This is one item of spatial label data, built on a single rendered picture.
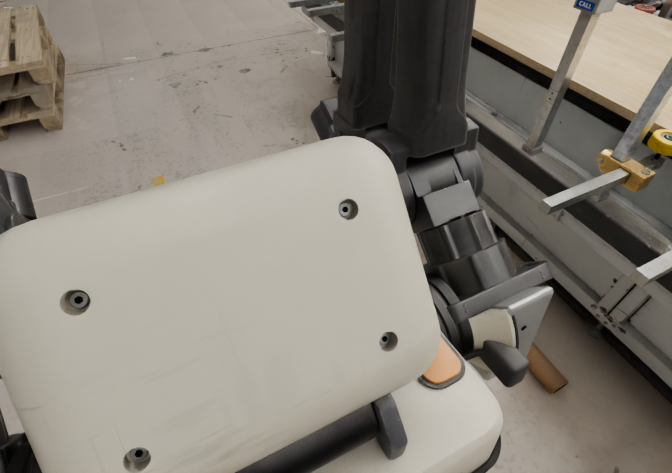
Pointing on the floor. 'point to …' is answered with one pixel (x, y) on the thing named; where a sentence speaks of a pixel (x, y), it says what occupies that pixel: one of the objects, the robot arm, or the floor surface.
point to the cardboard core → (554, 381)
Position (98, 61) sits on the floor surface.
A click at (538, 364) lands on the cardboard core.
